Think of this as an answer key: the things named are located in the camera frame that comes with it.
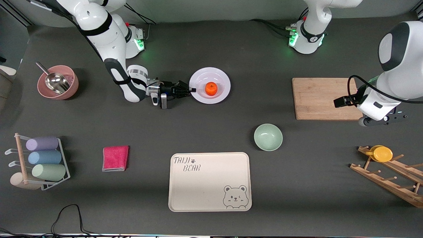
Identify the purple cup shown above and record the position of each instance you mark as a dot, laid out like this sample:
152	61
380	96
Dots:
43	143

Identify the pale green bowl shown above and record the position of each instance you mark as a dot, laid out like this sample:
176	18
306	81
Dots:
268	137

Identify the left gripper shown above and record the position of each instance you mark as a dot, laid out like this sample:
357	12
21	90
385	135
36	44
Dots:
351	99

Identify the wooden cutting board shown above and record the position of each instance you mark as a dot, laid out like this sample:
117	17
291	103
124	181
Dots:
314	99

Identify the yellow mug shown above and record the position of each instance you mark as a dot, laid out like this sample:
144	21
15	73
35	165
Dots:
382	154

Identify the white round plate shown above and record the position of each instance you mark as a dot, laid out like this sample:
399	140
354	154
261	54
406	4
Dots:
223	79

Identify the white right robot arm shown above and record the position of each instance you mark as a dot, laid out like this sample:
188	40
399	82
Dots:
109	43

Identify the wooden rack rod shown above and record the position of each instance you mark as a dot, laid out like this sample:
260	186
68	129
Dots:
21	158

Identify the beige curved object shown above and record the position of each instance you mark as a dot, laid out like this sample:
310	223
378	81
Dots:
7	70

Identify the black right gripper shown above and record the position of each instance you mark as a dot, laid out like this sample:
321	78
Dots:
169	89

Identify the orange fruit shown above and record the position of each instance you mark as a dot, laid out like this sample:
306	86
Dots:
211	88

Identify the cream tray with bear print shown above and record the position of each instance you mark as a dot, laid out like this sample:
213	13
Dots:
208	185

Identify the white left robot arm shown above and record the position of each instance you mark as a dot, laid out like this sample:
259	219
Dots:
403	49

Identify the beige cup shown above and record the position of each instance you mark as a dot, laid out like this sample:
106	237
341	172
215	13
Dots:
18	181

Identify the metal scoop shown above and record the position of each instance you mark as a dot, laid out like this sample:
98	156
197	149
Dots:
57	82

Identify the pink bowl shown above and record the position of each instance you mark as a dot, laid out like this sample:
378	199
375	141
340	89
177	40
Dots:
43	89

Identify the wooden mug rack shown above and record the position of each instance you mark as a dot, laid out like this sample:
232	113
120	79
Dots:
386	185

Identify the blue cup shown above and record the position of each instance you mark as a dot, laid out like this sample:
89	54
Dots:
45	157

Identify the green cup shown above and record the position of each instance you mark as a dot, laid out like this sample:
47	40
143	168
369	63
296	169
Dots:
49	172

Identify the pink folded cloth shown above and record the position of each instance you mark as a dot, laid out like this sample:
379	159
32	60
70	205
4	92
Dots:
115	158

